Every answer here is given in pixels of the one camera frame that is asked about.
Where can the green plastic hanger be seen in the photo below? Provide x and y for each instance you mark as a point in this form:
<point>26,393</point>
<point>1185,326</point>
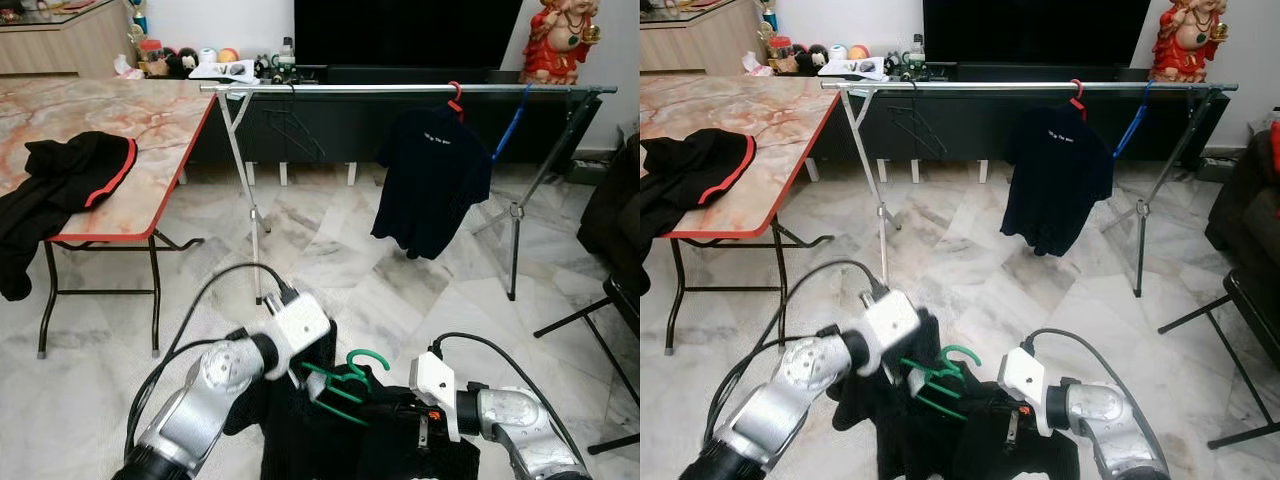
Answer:
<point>370,352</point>
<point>962,348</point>

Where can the navy shirt white print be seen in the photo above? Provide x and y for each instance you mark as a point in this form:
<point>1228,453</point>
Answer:
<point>1055,180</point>
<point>430,180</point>

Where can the red plastic hanger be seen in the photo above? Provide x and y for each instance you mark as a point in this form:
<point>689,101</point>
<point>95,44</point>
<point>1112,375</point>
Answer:
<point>458,104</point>
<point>1079,102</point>

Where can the blue plastic hanger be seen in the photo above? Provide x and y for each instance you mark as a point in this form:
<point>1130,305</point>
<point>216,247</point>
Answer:
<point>512,128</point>
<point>1132,128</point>

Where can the black TV cabinet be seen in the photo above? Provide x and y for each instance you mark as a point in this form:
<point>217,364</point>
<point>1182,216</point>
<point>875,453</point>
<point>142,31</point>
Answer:
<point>970,130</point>
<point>350,130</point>

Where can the black folding chair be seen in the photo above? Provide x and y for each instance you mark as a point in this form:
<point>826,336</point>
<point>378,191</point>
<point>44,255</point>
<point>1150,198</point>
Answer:
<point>625,295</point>
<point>1258,295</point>

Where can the black electronic gadgets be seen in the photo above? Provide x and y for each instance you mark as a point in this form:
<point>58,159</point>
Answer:
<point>898,70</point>
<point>268,72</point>

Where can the white paper stack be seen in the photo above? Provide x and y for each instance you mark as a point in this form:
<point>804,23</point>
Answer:
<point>225,70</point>
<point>855,68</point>

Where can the black soundbar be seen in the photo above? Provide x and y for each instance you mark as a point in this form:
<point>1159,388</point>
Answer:
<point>1040,74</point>
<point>410,75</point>

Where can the black shirt red stripe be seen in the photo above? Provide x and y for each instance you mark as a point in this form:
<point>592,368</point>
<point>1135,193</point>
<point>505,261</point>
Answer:
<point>690,170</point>
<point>60,175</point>

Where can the dark sofa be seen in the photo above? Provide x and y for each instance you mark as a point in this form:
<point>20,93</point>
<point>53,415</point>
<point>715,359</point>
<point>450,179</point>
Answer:
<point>1245,220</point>
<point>612,210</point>

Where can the small clear bottle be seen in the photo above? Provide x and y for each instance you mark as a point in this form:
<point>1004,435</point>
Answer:
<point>287,48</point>
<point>917,46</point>

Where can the orange ball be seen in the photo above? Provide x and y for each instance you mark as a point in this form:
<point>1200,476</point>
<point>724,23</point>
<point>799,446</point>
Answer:
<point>858,53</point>
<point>229,55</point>

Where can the white ball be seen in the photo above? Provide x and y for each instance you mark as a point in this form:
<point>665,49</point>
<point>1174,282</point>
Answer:
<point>837,53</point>
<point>208,55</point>

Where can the marble pattern folding table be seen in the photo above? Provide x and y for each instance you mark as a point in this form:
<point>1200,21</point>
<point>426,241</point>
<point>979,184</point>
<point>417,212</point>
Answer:
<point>730,105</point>
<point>100,105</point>

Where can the white tissue pack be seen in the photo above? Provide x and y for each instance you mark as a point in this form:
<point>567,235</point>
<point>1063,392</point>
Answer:
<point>127,70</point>
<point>757,67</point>

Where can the red lid jar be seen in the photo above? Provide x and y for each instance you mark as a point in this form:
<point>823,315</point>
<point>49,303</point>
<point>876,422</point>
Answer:
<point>781,52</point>
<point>152,55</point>

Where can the black television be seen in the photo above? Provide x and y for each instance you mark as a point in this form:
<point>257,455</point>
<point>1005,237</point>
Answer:
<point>400,30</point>
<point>1030,30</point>

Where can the blue trophy figurine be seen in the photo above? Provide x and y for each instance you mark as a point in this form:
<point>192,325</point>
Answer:
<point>769,16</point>
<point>139,18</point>

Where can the light wooden sideboard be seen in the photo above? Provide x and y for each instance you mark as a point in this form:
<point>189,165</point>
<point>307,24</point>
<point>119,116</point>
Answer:
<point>695,48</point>
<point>60,50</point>

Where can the red laughing Buddha statue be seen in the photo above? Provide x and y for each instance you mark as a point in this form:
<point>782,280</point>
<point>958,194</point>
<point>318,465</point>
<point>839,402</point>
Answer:
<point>1185,50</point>
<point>555,50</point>

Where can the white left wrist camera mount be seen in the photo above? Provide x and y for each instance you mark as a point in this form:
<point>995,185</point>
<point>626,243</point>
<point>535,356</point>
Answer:
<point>893,322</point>
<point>300,325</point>

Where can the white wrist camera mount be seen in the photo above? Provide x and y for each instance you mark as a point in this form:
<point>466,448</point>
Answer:
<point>1022,385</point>
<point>300,325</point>
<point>893,322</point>
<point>435,385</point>

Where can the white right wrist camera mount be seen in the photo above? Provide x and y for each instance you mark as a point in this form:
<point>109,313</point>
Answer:
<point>1022,385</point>
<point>435,385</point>

